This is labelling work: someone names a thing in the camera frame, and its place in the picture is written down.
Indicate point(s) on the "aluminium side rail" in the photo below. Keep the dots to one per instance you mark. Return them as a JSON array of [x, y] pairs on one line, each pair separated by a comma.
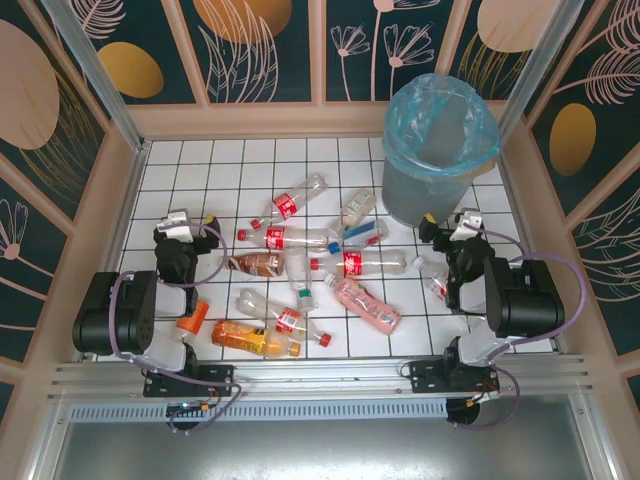
[[515, 210], [128, 200]]

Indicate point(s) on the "aluminium frame post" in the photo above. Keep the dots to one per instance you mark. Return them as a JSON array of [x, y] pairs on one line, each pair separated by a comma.
[[100, 80], [535, 65]]

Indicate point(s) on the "clear bottle blue label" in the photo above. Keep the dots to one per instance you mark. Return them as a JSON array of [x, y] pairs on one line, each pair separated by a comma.
[[362, 231]]

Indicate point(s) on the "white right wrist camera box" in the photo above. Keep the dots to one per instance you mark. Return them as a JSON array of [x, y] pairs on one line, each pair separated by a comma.
[[470, 220]]

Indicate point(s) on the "blue plastic bin liner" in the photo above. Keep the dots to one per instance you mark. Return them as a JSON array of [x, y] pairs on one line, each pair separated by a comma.
[[400, 150]]

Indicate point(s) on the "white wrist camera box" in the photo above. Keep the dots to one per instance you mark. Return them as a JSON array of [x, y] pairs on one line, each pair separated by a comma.
[[470, 220], [175, 222]]

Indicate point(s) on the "small orange drink bottle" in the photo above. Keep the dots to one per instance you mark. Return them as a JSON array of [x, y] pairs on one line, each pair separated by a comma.
[[195, 317]]

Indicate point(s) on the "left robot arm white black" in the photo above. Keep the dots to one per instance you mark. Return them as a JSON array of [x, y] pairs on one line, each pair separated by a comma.
[[115, 310]]

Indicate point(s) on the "clear bottle white green label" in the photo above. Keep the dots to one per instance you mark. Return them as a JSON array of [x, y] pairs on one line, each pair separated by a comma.
[[357, 205]]

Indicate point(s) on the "brown drink bottle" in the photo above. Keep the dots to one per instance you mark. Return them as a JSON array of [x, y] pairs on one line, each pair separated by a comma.
[[252, 264]]

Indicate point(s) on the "pink drink bottle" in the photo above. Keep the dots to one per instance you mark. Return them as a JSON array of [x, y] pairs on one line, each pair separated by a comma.
[[367, 305]]

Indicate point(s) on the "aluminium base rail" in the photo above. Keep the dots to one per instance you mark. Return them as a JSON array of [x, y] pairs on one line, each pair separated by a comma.
[[325, 372]]

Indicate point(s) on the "orange juice bottle yellow label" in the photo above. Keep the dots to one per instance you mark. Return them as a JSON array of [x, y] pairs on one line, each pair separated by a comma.
[[240, 337]]

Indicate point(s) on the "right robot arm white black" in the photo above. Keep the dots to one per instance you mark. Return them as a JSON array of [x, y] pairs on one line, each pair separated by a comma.
[[530, 300]]

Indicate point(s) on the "clear cola bottle red label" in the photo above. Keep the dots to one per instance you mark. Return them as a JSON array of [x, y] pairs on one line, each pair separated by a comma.
[[287, 205], [287, 317], [352, 262], [275, 237]]

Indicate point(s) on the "small clear bottle white cap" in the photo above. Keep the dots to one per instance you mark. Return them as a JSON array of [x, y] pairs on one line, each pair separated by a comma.
[[434, 280]]

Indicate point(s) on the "grey metal base sheet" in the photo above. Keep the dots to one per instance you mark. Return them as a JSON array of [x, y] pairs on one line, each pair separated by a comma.
[[325, 450]]

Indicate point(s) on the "grey metal bin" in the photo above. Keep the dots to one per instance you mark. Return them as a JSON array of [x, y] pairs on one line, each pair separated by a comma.
[[425, 200]]

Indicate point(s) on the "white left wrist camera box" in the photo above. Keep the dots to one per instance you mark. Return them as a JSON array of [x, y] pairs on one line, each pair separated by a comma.
[[175, 222]]

